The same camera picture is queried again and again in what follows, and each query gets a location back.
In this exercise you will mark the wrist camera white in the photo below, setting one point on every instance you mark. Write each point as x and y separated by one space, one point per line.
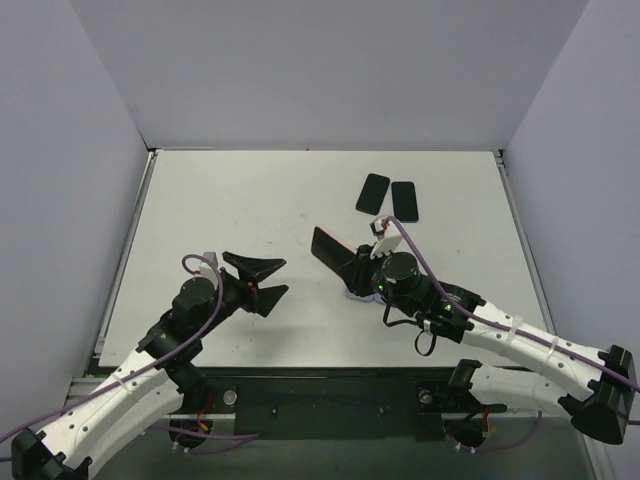
388 237
208 266

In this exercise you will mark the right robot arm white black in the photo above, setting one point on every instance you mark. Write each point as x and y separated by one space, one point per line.
589 386

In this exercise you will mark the lilac phone case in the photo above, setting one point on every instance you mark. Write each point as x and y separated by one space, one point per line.
373 298

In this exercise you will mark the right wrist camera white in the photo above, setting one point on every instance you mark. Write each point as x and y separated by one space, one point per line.
388 237

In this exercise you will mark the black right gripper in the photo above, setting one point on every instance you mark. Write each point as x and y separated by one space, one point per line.
358 272

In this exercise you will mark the aluminium frame rail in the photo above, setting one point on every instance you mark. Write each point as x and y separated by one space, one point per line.
82 387

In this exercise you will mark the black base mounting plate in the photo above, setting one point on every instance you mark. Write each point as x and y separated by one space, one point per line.
331 403

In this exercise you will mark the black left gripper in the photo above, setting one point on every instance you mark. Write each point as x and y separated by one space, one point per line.
247 288

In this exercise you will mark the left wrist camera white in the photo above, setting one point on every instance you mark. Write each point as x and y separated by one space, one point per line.
208 266

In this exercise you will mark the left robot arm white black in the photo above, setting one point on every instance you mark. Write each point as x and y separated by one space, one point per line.
154 380

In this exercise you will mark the blue phone black screen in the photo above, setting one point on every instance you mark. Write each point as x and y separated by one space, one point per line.
404 200

